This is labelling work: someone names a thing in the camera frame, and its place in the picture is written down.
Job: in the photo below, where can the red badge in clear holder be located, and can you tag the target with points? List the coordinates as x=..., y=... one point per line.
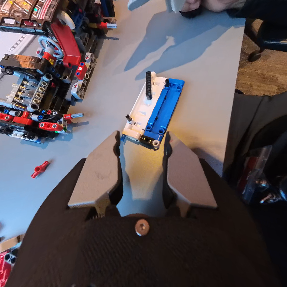
x=253, y=170

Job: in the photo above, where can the printed toy box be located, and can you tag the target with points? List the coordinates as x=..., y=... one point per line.
x=6, y=262

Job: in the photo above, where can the blue white brick assembly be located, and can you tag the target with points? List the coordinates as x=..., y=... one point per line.
x=163, y=107

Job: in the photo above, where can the person's legs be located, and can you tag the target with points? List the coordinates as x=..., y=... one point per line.
x=246, y=116

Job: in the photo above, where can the black brick beam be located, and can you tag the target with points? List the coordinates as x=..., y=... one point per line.
x=148, y=86

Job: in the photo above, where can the grey desk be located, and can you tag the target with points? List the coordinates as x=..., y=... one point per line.
x=190, y=56

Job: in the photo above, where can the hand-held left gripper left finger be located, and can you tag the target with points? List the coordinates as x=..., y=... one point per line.
x=96, y=179

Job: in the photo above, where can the red brick connector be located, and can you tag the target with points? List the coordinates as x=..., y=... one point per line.
x=40, y=169

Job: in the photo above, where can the black office chair base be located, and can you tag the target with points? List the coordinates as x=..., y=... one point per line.
x=269, y=40

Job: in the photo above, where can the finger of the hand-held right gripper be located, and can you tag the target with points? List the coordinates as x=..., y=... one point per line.
x=136, y=4

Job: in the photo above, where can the person's right hand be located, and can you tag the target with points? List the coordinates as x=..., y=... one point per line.
x=213, y=4

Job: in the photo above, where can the toy brick car model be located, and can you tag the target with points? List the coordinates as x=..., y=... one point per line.
x=67, y=51

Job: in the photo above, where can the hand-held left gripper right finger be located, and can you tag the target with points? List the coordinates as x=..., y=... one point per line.
x=188, y=179

